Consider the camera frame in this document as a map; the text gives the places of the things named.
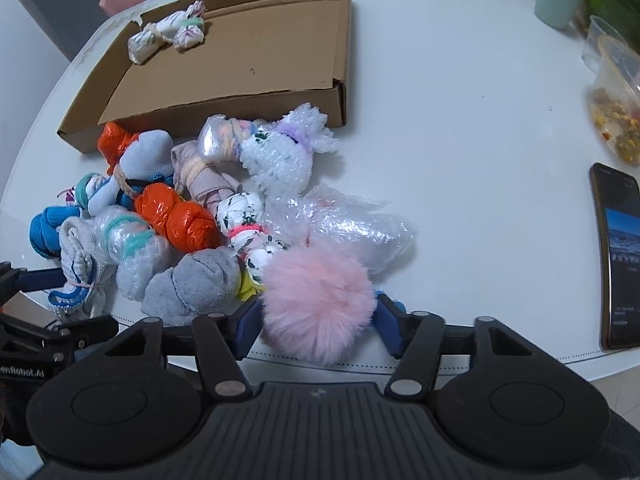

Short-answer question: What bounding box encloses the clear plastic cup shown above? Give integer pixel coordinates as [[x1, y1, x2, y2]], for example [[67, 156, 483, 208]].
[[580, 14, 627, 74]]

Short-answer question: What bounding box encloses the shallow cardboard box tray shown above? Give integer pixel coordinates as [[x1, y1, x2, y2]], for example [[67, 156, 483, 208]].
[[58, 0, 352, 153]]

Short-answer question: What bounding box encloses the grey knit sock blue trim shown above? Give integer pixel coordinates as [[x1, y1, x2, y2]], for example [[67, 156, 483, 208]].
[[48, 217, 116, 323]]

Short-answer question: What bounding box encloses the white green-striped sock roll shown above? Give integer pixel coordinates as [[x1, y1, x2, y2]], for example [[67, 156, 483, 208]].
[[127, 11, 189, 65]]

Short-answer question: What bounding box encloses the black-spotted white bundle pink band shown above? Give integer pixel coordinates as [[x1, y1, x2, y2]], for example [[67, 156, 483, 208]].
[[216, 192, 288, 285]]

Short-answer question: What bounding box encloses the black smartphone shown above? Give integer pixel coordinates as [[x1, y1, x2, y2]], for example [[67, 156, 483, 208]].
[[589, 162, 640, 350]]

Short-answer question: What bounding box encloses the pink fluffy pompom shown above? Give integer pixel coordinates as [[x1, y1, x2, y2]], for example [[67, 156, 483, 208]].
[[262, 246, 376, 365]]

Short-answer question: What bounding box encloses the dark blue sock roll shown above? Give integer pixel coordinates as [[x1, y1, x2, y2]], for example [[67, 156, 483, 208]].
[[28, 206, 81, 259]]

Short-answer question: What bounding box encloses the mauve cloth roll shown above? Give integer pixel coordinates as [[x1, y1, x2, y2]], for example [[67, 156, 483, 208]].
[[170, 140, 242, 216]]

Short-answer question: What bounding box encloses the clear bubble wrap bag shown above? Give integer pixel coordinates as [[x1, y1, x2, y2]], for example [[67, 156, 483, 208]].
[[265, 184, 418, 275]]

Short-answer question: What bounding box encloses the orange plastic bundle front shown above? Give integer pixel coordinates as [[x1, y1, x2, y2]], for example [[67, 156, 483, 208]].
[[134, 183, 221, 252]]

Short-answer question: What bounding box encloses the white patterned bundle green band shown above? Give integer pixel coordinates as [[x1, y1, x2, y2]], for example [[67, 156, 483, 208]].
[[172, 0, 206, 51]]

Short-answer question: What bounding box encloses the plastic container with snacks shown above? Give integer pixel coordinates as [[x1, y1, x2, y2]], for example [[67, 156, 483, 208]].
[[588, 35, 640, 166]]

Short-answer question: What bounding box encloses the bubble wrap bundle teal band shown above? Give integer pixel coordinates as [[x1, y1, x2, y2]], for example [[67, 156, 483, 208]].
[[94, 205, 174, 301]]

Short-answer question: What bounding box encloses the bubble wrap bundle purple band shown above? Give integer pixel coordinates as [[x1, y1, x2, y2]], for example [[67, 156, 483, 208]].
[[240, 103, 340, 195]]

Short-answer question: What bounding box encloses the silver shiny wrapped bundle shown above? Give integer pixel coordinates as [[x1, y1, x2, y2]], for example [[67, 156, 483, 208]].
[[198, 114, 267, 162]]

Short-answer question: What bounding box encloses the white teal-banded small bundle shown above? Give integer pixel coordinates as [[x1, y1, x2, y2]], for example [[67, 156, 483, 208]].
[[58, 172, 108, 210]]

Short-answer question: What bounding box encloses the orange plastic bundle near box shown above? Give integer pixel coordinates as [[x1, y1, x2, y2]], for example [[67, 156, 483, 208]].
[[96, 122, 140, 176]]

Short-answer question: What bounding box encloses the grey sock roll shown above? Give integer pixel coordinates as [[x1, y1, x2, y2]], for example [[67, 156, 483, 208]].
[[141, 247, 241, 326]]

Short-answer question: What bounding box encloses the blue and white sock roll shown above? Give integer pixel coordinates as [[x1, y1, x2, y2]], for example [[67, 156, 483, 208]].
[[87, 130, 174, 217]]

